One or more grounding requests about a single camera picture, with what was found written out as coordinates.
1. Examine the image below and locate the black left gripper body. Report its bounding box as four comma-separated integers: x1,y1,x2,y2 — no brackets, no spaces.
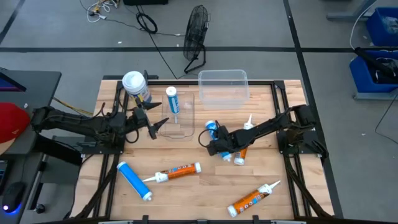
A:
132,102,158,141

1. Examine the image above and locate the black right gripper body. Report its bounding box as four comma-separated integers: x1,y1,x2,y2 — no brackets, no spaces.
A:
206,125,241,157

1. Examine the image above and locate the orange sealant tube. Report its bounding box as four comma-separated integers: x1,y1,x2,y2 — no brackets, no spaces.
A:
226,180,282,218
233,113,254,166
142,162,202,184

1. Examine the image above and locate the blue silicone tube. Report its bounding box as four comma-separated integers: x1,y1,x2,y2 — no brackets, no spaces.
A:
165,86,181,124
116,161,154,202
204,120,233,162

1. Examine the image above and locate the Lysol wipes canister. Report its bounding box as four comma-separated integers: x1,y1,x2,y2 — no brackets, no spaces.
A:
121,70,153,104

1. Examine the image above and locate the clear shallow plastic tray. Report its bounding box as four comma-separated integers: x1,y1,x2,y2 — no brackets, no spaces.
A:
159,90,196,140

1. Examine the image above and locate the clear deep plastic bin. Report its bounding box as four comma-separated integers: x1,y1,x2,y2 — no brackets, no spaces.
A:
198,69,251,110

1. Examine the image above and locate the black floor fan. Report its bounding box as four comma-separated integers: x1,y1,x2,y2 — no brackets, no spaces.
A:
182,4,211,75

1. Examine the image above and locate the black box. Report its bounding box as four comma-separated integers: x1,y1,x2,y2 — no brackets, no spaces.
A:
123,0,169,6

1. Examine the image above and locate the dark grey desk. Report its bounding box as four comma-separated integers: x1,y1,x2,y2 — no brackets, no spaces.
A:
0,68,62,156

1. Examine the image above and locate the red cap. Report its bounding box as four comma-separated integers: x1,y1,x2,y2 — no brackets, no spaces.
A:
0,102,31,144

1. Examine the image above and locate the dark monitor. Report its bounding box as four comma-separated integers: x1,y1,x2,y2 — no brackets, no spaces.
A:
0,67,27,93

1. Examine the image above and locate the black computer mouse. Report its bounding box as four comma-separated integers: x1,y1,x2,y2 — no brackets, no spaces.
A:
1,181,27,214

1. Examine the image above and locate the blue plastic bin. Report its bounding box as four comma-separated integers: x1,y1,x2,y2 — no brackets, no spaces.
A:
366,6,398,47
349,49,398,94

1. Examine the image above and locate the black equipment in bin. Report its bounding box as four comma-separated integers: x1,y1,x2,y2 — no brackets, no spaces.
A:
354,46,398,85

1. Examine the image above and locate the black coiled floor cable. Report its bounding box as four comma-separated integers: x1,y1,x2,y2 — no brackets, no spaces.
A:
136,4,187,80

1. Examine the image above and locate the white cable bundle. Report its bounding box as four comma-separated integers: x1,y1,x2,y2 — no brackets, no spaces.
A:
79,0,122,24

